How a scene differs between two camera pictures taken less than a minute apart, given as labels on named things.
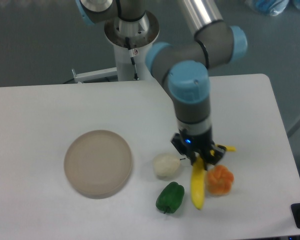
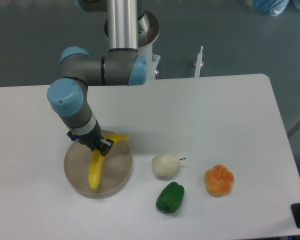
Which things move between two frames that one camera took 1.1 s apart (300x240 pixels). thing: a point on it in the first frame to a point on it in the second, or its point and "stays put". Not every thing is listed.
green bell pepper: [170, 197] stays put
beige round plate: [97, 164] stays put
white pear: [166, 164] stays put
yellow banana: [198, 179] to [96, 160]
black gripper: [200, 143] to [94, 140]
